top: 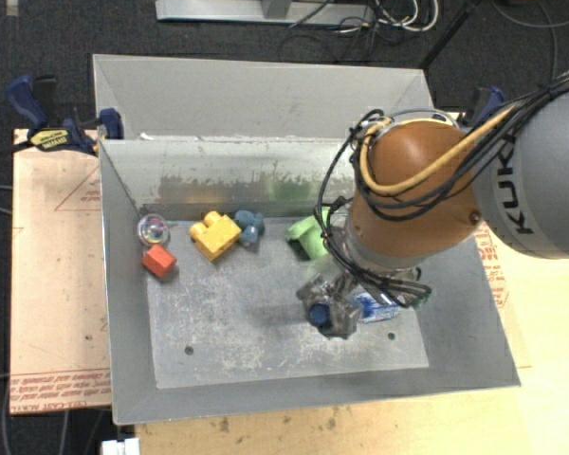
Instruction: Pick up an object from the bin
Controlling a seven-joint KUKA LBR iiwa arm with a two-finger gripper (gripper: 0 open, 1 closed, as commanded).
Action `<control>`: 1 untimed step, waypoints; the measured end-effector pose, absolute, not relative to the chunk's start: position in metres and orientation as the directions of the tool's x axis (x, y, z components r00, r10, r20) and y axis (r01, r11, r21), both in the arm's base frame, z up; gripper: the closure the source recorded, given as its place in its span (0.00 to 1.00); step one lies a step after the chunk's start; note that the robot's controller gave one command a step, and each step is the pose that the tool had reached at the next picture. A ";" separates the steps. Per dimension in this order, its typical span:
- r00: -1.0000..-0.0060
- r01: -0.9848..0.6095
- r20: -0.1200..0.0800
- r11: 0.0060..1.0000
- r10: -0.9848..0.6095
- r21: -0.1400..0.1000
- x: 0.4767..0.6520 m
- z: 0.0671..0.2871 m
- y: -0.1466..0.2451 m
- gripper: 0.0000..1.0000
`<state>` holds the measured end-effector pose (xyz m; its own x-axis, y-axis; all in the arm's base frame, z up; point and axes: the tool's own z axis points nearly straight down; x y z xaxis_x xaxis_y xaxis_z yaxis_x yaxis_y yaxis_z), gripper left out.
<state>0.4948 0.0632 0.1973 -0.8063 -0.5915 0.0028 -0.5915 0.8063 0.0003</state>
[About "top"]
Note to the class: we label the yellow toy brick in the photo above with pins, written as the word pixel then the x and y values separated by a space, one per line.
pixel 214 235

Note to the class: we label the clear iridescent ball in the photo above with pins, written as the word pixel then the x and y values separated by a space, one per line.
pixel 152 229

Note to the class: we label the brown cardboard board red print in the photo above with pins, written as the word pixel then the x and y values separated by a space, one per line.
pixel 57 278

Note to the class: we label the grey metal bin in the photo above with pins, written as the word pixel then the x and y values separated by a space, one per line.
pixel 246 320

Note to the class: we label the red block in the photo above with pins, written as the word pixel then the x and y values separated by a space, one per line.
pixel 159 260

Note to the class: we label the clear plastic bottle blue cap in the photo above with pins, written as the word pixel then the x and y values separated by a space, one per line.
pixel 334 318

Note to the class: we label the blue toy figure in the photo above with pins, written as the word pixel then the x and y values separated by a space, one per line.
pixel 249 228

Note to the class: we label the green toy brick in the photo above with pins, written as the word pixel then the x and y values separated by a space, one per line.
pixel 308 239

